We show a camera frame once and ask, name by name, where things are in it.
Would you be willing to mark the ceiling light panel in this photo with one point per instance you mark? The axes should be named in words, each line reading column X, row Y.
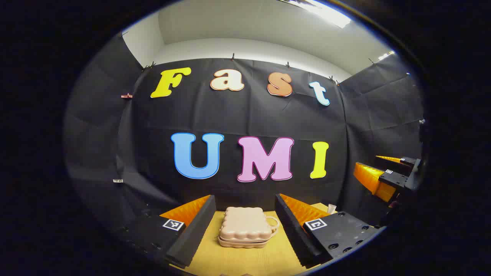
column 326, row 13

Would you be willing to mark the beige scalloped suitcase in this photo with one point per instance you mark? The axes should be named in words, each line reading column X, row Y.
column 243, row 226

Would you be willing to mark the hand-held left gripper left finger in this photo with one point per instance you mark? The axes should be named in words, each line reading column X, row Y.
column 193, row 237

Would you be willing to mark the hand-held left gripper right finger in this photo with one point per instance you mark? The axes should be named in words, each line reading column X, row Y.
column 291, row 234

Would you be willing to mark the black backdrop cloth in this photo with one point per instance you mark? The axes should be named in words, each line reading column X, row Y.
column 245, row 115

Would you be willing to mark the small red cloth clip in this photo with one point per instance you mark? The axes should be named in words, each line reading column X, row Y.
column 126, row 96

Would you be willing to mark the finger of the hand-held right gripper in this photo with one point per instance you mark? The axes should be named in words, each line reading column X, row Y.
column 395, row 165
column 395, row 179

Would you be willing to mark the white squeeze tube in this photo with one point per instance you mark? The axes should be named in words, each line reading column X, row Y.
column 332, row 208

